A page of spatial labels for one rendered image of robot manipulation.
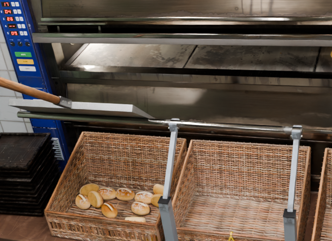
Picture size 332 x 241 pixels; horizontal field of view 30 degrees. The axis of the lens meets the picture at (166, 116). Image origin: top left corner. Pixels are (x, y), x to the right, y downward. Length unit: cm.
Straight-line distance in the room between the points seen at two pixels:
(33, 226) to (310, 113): 139
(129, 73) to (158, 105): 20
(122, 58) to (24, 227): 93
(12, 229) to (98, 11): 112
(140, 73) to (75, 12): 40
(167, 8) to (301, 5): 55
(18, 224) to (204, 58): 120
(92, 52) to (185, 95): 57
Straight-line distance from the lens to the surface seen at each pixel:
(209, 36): 247
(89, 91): 302
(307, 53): 283
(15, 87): 213
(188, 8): 259
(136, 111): 237
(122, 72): 286
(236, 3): 253
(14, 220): 313
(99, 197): 300
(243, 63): 278
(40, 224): 305
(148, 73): 281
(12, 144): 313
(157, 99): 288
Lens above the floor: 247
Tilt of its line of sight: 32 degrees down
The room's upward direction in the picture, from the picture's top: 10 degrees counter-clockwise
